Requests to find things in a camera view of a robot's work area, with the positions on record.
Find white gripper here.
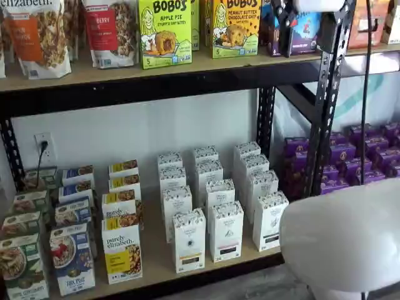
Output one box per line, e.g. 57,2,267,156
271,0,344,59

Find black power cord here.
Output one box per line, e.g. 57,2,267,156
34,140,49,188

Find orange snack box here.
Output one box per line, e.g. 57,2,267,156
348,0,388,49

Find yellow Bobo's peanut butter box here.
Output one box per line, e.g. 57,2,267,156
212,0,261,59
204,0,215,48

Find white wall outlet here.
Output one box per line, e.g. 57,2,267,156
34,132,54,160

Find purely elizabeth yellow box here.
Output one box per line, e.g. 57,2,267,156
108,173,142,201
101,191,143,226
101,215,144,285
108,159,139,179

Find blue Zbar box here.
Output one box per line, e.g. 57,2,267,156
261,0,323,58

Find cream snack box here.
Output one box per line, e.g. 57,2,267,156
381,0,400,44

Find green Bobo's apple pie box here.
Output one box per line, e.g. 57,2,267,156
138,0,193,69
189,0,201,51

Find white box pink strip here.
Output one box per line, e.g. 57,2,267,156
195,159,224,201
208,200,244,263
205,178,236,216
192,146,219,165

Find white box yellow strip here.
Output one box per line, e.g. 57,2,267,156
158,167,187,191
171,208,206,273
157,151,184,171
161,184,193,243

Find white box grey strip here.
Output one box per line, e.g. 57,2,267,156
246,170,279,224
252,191,290,253
233,142,262,162
239,154,270,188

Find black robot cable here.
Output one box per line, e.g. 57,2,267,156
358,0,376,300

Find white plastic sheet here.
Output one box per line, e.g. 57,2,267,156
274,54,400,144

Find blue Flax Plus cereal box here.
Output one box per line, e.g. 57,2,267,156
49,222,96,296
54,196,93,229
61,165,95,187
58,180,94,204

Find purple Annie's box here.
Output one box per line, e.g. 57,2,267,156
345,158,373,186
320,177,349,196
330,131,347,146
321,164,341,182
286,137,310,157
282,156,309,201
349,124,373,144
364,170,387,185
329,143,357,168
376,149,400,178
383,122,400,141
364,137,390,160

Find granola bag red label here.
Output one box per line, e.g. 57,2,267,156
81,0,138,69

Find green cereal box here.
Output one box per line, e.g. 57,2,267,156
1,211,43,241
24,167,59,191
0,232,50,300
12,189,49,216

